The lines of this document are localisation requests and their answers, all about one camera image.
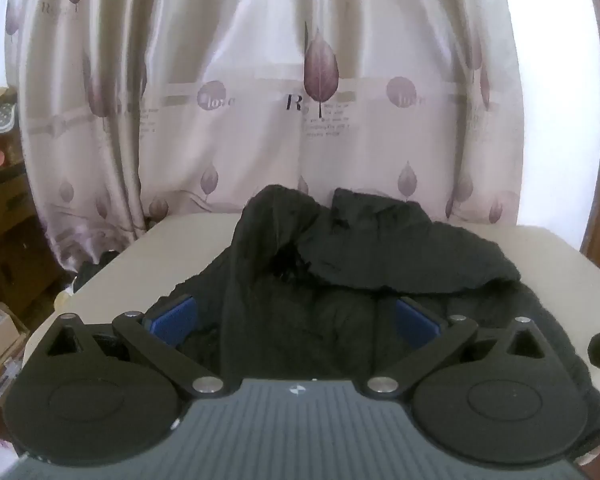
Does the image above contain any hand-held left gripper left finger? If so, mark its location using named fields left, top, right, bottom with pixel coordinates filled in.
left=44, top=295, right=224, bottom=402

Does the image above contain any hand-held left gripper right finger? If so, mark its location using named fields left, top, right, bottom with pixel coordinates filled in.
left=364, top=296, right=552, bottom=400

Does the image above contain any black jacket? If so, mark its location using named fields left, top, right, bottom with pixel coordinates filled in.
left=172, top=184, right=600, bottom=411

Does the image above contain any dark cloth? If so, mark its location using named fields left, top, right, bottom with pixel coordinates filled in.
left=74, top=249, right=122, bottom=292

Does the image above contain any small cardboard box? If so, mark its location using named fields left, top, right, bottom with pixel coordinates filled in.
left=0, top=302, right=32, bottom=387

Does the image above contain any large cardboard box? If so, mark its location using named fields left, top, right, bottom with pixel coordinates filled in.
left=0, top=160, right=65, bottom=307

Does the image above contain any leaf print curtain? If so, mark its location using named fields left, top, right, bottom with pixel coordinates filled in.
left=5, top=0, right=526, bottom=263

